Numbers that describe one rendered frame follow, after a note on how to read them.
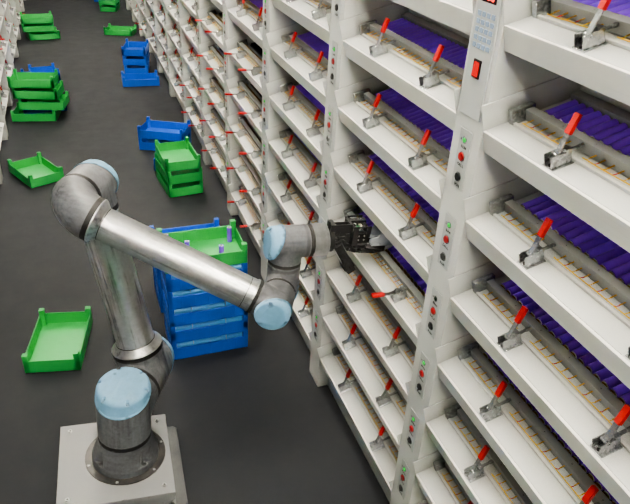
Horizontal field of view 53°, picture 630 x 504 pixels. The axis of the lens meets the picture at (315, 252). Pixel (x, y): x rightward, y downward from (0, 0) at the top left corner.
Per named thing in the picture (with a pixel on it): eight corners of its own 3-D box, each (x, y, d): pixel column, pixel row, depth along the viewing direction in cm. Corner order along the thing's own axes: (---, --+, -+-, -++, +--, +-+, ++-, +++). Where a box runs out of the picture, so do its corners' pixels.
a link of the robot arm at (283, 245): (260, 251, 175) (262, 219, 170) (303, 248, 179) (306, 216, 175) (269, 269, 168) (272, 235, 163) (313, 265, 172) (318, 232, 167)
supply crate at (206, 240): (165, 274, 227) (163, 255, 223) (157, 246, 243) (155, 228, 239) (247, 262, 236) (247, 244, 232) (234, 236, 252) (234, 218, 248)
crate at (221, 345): (172, 360, 248) (171, 344, 243) (165, 329, 264) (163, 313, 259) (248, 346, 257) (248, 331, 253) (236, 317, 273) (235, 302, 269)
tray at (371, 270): (419, 351, 157) (415, 323, 151) (331, 233, 205) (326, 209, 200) (491, 320, 160) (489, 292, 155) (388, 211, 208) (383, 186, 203)
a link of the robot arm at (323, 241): (313, 262, 172) (302, 244, 179) (330, 261, 173) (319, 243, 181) (317, 233, 167) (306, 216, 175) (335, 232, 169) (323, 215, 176)
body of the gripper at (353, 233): (374, 227, 173) (333, 229, 169) (369, 254, 177) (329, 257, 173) (364, 214, 179) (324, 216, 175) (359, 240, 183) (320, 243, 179)
